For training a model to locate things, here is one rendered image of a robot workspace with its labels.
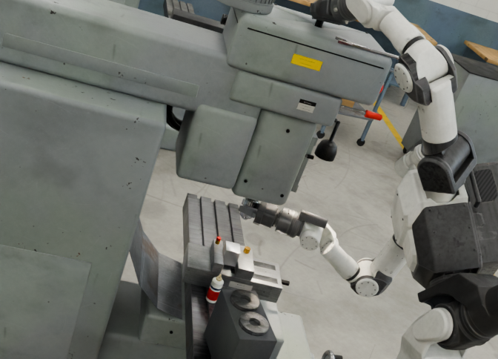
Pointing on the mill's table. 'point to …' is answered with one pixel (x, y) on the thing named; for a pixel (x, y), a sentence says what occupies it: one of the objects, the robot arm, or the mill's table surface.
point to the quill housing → (273, 157)
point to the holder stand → (239, 327)
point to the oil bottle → (214, 289)
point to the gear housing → (284, 98)
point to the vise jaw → (244, 265)
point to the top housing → (306, 53)
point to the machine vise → (196, 259)
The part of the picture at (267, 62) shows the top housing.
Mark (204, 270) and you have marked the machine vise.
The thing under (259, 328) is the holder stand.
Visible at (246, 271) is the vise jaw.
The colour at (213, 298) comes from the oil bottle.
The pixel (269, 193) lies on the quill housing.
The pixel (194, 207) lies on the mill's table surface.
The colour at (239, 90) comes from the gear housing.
